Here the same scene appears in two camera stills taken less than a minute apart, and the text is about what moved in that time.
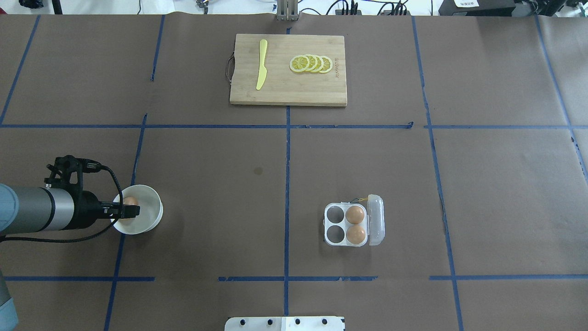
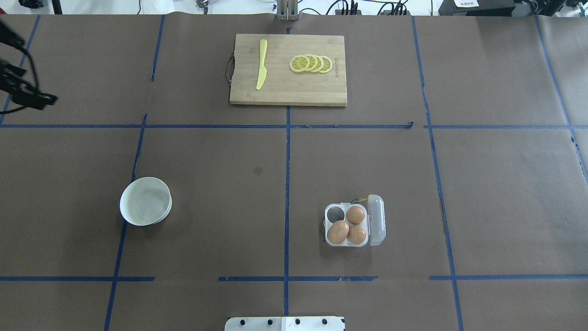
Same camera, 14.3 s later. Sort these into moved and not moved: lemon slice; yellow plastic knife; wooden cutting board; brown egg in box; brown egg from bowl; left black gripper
Moved: left black gripper; brown egg from bowl
Not moved: brown egg in box; lemon slice; yellow plastic knife; wooden cutting board
